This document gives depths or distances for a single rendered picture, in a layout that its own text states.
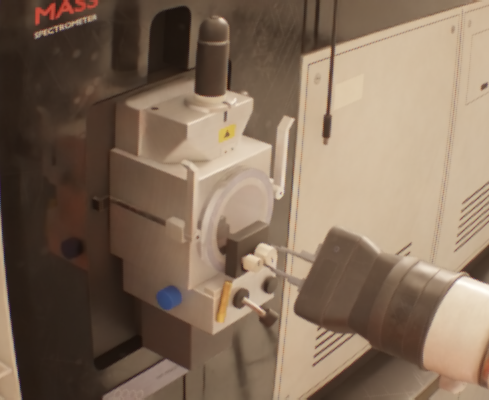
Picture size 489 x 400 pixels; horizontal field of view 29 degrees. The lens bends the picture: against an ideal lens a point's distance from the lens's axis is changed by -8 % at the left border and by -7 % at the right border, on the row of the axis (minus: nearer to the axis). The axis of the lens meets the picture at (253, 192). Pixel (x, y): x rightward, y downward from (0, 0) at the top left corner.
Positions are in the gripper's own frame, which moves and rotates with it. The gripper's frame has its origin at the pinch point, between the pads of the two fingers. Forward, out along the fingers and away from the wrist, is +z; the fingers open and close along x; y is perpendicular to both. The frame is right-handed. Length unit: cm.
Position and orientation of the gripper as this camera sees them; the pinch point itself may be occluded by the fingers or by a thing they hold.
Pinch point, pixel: (267, 255)
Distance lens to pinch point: 82.4
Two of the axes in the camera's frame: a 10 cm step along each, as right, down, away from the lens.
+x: -4.3, 8.9, -1.3
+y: -4.3, -3.3, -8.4
